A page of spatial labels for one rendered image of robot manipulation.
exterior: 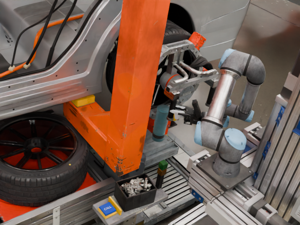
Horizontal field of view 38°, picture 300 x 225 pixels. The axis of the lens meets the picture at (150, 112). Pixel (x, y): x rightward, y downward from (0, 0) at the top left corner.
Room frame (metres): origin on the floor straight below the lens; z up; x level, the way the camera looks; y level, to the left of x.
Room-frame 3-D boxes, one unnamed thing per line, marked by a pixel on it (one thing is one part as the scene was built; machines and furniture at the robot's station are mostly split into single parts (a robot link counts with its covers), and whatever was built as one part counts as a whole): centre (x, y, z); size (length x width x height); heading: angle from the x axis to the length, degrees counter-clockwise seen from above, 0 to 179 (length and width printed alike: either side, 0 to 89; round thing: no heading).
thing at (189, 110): (2.17, -0.27, 0.80); 0.12 x 0.08 x 0.09; 89
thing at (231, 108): (2.16, -0.44, 0.91); 0.11 x 0.08 x 0.11; 75
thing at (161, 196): (1.73, 0.01, 0.44); 0.43 x 0.17 x 0.03; 134
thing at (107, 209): (1.61, 0.14, 0.47); 0.07 x 0.07 x 0.02; 44
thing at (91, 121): (2.18, 0.34, 0.69); 0.52 x 0.17 x 0.35; 44
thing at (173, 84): (2.30, -0.10, 1.03); 0.19 x 0.18 x 0.11; 44
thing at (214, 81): (2.43, -0.35, 0.93); 0.09 x 0.05 x 0.05; 44
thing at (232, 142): (1.73, -0.44, 0.98); 0.13 x 0.12 x 0.14; 75
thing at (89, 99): (2.30, 0.46, 0.71); 0.14 x 0.14 x 0.05; 44
